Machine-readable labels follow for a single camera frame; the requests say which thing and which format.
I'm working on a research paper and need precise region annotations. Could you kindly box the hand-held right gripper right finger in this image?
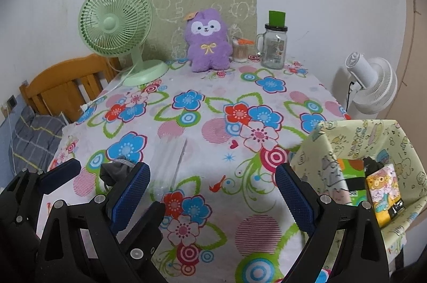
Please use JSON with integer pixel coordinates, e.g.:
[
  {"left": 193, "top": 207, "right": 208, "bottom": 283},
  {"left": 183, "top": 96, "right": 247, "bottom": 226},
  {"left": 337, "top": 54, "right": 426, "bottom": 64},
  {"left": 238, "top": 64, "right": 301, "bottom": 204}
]
[{"left": 275, "top": 164, "right": 391, "bottom": 283}]

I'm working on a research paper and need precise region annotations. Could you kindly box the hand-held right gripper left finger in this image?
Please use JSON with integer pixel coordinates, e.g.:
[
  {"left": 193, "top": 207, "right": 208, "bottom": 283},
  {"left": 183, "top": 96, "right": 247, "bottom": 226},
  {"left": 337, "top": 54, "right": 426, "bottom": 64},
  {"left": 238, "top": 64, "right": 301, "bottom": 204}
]
[{"left": 35, "top": 161, "right": 171, "bottom": 283}]

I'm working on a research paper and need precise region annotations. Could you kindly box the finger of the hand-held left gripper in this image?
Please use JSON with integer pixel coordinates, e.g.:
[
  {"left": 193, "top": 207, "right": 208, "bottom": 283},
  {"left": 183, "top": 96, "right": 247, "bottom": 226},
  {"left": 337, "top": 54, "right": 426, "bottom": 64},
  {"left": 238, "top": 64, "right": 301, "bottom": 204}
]
[
  {"left": 117, "top": 201, "right": 166, "bottom": 260},
  {"left": 20, "top": 159, "right": 81, "bottom": 194}
]

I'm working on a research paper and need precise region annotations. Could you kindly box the dark grey sock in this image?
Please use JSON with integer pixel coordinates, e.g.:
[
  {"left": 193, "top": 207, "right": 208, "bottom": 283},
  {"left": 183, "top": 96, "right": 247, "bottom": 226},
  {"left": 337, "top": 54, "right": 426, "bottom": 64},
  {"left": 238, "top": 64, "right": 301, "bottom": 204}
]
[{"left": 99, "top": 158, "right": 137, "bottom": 192}]

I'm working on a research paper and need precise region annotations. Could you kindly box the green packet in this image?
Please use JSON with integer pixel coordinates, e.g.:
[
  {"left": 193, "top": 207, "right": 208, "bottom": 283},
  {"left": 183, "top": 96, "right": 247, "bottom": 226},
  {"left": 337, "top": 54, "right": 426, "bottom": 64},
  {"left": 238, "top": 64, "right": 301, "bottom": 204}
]
[{"left": 337, "top": 159, "right": 366, "bottom": 207}]

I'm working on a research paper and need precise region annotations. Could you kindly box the black cloth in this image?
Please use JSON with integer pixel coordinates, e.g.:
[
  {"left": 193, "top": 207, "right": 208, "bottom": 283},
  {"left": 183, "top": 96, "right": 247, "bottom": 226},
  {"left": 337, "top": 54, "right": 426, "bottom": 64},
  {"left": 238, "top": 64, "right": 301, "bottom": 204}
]
[{"left": 347, "top": 156, "right": 384, "bottom": 192}]

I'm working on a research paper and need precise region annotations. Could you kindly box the yellow printed storage box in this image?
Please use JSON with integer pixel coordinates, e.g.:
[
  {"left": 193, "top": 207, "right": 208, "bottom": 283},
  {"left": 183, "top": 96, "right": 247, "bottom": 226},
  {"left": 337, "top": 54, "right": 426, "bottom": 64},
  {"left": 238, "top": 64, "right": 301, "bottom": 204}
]
[{"left": 288, "top": 119, "right": 427, "bottom": 265}]

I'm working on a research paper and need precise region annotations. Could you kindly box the yellow cartoon tissue packet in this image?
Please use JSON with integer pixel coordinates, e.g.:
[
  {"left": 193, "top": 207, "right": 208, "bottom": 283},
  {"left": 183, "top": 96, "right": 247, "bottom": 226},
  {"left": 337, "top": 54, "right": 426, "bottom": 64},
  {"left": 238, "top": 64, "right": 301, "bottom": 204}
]
[{"left": 365, "top": 164, "right": 406, "bottom": 227}]

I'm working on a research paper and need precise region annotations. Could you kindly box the grey plaid blanket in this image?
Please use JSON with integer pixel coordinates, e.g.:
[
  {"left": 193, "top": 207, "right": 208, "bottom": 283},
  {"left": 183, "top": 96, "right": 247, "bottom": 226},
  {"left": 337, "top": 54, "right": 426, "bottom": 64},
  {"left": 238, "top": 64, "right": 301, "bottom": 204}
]
[{"left": 8, "top": 108, "right": 67, "bottom": 175}]

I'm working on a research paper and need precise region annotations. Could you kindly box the clear plastic wrapper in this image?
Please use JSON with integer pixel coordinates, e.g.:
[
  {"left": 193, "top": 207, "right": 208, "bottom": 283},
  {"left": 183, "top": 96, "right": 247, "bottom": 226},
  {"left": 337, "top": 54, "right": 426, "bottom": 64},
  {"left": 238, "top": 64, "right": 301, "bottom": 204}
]
[{"left": 152, "top": 138, "right": 188, "bottom": 200}]

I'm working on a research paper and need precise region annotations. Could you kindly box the floral tablecloth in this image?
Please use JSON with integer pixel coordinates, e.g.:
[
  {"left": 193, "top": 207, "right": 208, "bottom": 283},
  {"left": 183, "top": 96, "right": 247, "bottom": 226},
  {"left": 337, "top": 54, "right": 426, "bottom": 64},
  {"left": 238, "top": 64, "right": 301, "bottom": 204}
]
[{"left": 47, "top": 58, "right": 354, "bottom": 283}]

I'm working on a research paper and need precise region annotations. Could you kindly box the wooden chair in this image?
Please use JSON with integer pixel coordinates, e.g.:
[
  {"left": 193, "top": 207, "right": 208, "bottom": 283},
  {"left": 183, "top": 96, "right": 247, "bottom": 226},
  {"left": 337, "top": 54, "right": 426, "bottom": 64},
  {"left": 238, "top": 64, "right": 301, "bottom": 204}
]
[{"left": 19, "top": 54, "right": 122, "bottom": 123}]

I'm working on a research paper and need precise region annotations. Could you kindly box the white fan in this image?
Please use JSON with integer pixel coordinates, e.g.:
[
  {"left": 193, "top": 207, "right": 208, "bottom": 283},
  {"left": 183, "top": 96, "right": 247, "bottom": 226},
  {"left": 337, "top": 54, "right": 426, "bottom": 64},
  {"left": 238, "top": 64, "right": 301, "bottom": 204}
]
[{"left": 345, "top": 52, "right": 398, "bottom": 118}]

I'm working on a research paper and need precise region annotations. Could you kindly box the glass jar mug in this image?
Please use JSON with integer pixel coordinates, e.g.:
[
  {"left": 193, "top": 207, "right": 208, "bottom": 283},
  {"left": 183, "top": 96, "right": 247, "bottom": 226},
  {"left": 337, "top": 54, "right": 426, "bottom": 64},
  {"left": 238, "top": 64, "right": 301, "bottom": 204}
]
[{"left": 255, "top": 23, "right": 288, "bottom": 70}]

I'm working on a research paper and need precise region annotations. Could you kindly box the cotton swab container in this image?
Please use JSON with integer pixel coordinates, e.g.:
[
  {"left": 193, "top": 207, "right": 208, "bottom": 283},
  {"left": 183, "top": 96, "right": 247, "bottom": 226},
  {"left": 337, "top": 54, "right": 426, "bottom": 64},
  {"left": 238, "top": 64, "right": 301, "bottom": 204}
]
[{"left": 232, "top": 36, "right": 256, "bottom": 63}]

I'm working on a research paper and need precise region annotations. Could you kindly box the green desk fan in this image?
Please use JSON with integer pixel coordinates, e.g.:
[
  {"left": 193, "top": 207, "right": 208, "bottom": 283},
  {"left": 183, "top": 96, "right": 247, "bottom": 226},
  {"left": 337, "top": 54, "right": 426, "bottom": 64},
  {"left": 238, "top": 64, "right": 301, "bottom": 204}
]
[{"left": 78, "top": 0, "right": 168, "bottom": 87}]

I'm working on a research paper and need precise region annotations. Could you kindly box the purple plush toy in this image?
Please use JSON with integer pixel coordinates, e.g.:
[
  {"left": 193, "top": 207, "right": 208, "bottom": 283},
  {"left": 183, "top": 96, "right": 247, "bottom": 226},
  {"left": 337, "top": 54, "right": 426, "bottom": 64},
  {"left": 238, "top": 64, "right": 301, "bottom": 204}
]
[{"left": 185, "top": 9, "right": 233, "bottom": 73}]

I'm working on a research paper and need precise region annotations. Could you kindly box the green plastic cup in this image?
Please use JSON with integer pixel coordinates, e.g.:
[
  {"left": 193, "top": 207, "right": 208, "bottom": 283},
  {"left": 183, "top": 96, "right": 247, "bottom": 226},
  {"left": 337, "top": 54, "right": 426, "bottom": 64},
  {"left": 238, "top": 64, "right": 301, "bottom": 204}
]
[{"left": 268, "top": 11, "right": 287, "bottom": 27}]

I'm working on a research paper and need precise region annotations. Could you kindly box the beige door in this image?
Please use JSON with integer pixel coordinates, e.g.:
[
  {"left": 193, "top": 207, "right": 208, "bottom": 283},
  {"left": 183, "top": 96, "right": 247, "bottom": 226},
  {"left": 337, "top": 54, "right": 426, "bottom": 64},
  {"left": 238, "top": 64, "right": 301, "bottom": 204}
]
[{"left": 395, "top": 0, "right": 427, "bottom": 123}]

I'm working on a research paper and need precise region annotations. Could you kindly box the white fan power cable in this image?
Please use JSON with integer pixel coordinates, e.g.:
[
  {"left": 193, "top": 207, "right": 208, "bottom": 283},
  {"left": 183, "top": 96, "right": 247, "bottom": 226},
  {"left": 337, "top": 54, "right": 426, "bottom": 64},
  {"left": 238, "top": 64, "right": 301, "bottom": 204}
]
[{"left": 80, "top": 65, "right": 136, "bottom": 113}]

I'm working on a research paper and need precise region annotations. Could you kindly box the black fan power cable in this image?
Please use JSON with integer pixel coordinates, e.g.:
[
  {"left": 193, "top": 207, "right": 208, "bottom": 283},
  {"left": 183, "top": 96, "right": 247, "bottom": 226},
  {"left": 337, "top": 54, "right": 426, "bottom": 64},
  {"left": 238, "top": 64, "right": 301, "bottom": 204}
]
[{"left": 346, "top": 79, "right": 356, "bottom": 110}]

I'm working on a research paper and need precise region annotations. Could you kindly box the green printed wall poster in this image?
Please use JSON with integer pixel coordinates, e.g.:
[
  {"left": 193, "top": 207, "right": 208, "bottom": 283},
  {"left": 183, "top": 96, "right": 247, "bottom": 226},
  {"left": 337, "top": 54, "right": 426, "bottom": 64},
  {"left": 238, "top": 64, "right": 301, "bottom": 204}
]
[{"left": 147, "top": 0, "right": 258, "bottom": 60}]

